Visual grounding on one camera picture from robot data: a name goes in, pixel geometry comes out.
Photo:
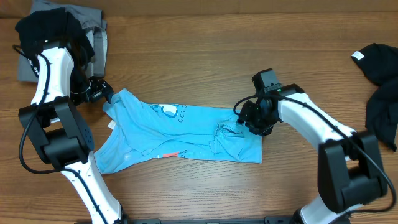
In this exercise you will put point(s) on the unfolded black garment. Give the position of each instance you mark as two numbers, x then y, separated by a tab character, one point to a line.
378	62

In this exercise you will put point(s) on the folded grey garment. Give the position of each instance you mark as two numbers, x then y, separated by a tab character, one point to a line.
94	26

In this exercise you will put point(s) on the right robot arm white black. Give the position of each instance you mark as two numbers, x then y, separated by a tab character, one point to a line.
350	170

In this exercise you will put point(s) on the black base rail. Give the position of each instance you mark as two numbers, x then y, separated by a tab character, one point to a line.
217	221

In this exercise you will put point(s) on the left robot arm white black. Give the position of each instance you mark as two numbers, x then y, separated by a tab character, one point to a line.
58	132

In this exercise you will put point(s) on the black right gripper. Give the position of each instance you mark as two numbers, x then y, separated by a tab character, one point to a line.
245	117

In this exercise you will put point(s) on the folded black garment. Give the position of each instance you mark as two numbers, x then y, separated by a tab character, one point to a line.
51	25

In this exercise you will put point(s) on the light blue t-shirt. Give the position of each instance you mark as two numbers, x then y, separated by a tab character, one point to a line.
144	131

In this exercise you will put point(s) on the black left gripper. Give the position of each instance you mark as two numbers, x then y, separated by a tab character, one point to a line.
101	88

